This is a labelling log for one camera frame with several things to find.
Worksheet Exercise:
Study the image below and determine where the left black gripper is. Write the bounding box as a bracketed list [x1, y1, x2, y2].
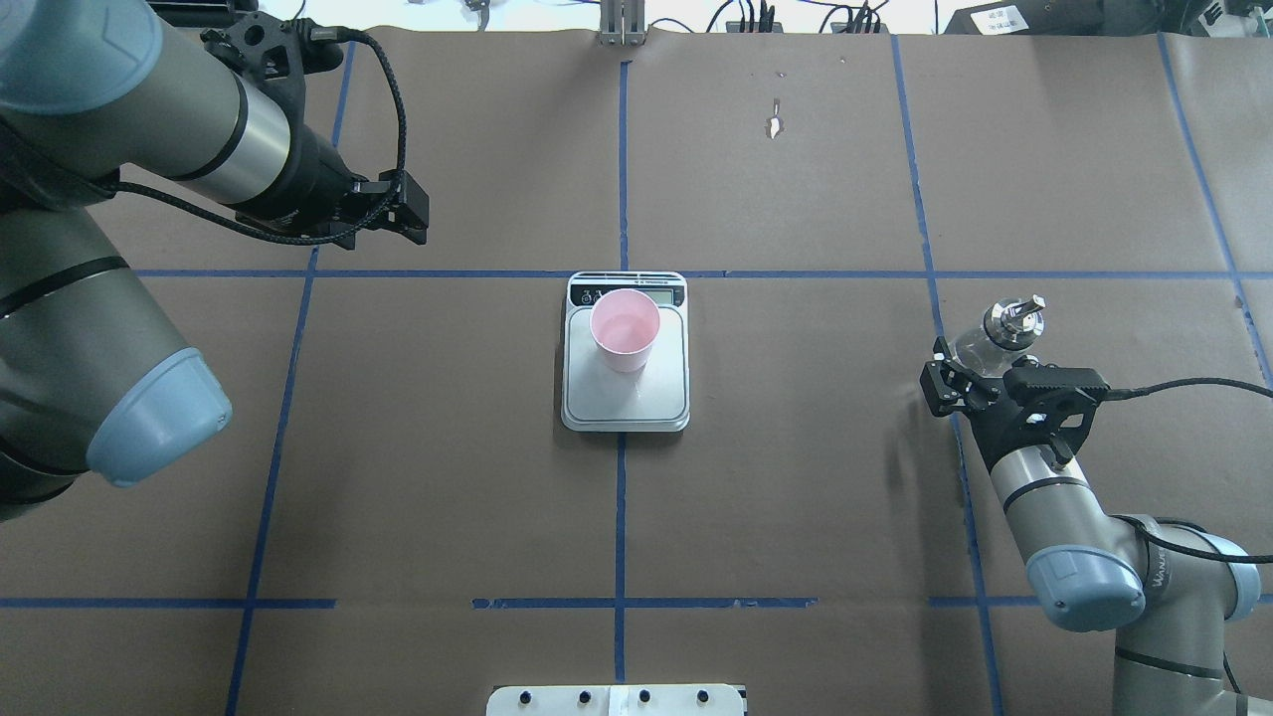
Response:
[201, 11, 432, 250]

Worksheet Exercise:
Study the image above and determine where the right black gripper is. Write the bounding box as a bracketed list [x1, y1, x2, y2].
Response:
[920, 336, 1111, 470]

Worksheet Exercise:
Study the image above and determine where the glass sauce bottle metal spout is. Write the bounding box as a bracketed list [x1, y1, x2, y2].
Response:
[948, 294, 1046, 378]

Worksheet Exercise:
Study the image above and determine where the pink paper cup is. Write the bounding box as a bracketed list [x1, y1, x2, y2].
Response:
[588, 288, 662, 373]

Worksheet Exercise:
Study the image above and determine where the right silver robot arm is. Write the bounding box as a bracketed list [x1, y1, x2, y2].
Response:
[920, 338, 1270, 715]

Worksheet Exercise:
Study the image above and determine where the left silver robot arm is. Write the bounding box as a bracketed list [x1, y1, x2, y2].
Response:
[1, 1, 432, 520]

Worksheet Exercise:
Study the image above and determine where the digital kitchen scale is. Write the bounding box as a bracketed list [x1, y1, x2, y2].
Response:
[560, 271, 691, 434]

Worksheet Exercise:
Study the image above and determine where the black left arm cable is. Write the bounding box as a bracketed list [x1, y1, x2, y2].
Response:
[99, 25, 409, 248]

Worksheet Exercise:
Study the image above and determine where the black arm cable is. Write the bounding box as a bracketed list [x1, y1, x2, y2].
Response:
[1034, 376, 1273, 566]
[99, 25, 409, 248]

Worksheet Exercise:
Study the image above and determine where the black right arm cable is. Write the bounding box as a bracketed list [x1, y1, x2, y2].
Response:
[1034, 376, 1273, 566]

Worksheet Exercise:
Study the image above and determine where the aluminium frame post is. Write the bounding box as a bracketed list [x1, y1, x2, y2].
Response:
[597, 0, 648, 47]

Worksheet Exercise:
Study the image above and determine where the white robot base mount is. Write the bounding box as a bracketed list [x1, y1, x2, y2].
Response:
[485, 683, 750, 715]

